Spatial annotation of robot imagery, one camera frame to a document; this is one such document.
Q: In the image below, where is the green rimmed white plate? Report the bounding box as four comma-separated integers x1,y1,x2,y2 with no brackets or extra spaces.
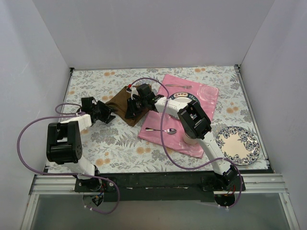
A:
166,92,200,120

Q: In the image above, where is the cream mug dark rim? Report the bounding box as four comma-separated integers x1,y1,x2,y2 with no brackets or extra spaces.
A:
183,135,197,145

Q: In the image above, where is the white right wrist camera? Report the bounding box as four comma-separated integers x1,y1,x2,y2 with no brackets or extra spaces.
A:
126,85,139,100

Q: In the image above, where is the pink floral placemat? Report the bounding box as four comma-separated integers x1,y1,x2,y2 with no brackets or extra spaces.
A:
138,74,219,158

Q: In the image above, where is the silver spoon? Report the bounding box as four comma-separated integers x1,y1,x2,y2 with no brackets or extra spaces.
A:
145,127,177,135

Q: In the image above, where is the brown cloth napkin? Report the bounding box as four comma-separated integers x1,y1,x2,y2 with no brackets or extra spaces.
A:
106,87,149,127

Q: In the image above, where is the aluminium table frame rail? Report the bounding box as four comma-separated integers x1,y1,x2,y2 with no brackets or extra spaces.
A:
29,66,299,230

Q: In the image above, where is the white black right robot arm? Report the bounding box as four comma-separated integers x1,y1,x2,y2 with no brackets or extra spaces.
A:
125,84,243,191

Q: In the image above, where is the blue floral white plate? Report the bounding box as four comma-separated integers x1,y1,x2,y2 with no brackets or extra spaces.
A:
216,126,260,166

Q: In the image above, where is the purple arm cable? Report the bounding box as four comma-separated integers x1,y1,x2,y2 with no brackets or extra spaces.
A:
128,78,242,209
17,103,120,214

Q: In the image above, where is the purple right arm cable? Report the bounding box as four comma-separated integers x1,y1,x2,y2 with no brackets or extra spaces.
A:
128,78,242,209

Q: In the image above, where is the silver fork on placemat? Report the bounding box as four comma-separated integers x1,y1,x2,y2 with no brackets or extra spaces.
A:
165,84,192,89

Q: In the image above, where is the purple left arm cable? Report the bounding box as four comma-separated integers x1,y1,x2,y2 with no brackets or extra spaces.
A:
17,103,120,214

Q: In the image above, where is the floral tablecloth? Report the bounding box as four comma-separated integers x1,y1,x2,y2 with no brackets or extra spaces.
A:
63,66,257,173

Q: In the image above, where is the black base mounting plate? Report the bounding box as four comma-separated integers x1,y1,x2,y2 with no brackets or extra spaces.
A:
74,171,247,204

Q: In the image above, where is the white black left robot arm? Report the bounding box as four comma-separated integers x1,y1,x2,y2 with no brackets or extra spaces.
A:
46,97,115,192

